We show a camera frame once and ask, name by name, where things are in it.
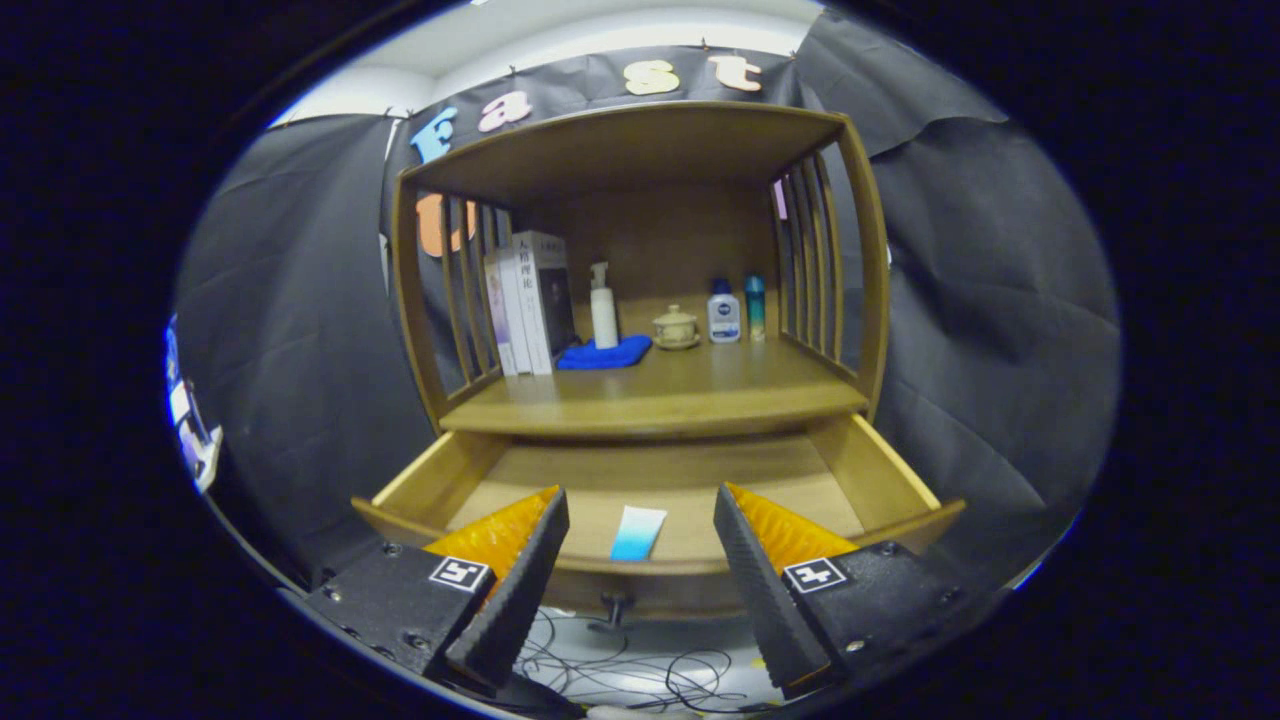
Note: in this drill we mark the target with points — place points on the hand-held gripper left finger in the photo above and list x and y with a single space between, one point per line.
510 600

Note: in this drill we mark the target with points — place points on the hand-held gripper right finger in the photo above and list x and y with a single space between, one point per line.
765 600

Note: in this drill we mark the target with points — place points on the wooden drawer with black knob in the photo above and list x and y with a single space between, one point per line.
700 480

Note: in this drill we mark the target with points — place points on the blue squeeze tube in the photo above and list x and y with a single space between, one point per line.
637 535

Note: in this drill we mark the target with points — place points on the wooden countertop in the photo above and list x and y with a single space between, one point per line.
700 380

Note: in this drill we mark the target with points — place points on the blue folded cloth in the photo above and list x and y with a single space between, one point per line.
605 355

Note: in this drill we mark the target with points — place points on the thin white book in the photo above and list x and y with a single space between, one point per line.
514 320

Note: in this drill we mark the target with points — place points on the purple and white book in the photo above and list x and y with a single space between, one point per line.
497 320

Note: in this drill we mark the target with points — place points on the white lotion bottle blue cap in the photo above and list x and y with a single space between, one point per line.
724 318

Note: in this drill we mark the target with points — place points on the beige lidded teacup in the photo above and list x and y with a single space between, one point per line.
676 328

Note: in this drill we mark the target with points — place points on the teal slim bottle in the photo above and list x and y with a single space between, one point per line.
756 312

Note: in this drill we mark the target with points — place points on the white pump bottle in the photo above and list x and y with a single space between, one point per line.
604 320

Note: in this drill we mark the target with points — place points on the black and white book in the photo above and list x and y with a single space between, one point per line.
545 300

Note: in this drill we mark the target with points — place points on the bright white equipment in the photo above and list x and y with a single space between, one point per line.
192 430

